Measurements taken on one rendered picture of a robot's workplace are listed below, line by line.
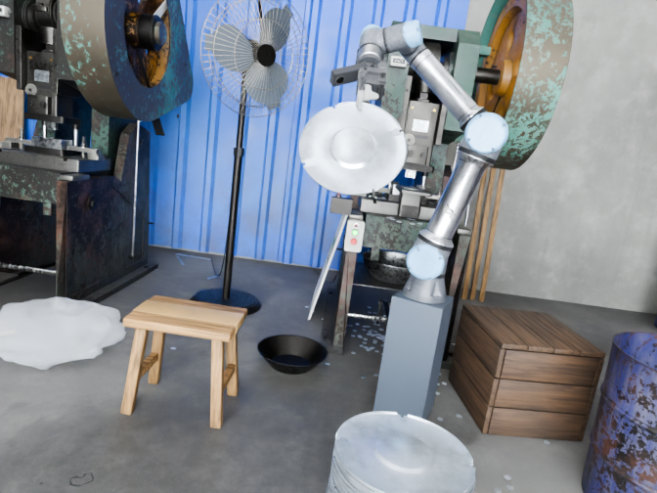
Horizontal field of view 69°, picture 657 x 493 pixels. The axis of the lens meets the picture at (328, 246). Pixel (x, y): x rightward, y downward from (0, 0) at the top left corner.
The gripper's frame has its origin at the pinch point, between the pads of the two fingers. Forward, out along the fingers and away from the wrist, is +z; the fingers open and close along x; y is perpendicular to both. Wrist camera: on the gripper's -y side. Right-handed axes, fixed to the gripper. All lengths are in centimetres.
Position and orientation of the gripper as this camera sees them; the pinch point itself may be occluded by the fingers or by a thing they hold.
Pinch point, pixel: (357, 109)
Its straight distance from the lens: 139.6
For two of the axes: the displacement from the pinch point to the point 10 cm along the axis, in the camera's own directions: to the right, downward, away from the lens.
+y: 9.9, 1.3, 0.1
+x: -0.8, 5.3, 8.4
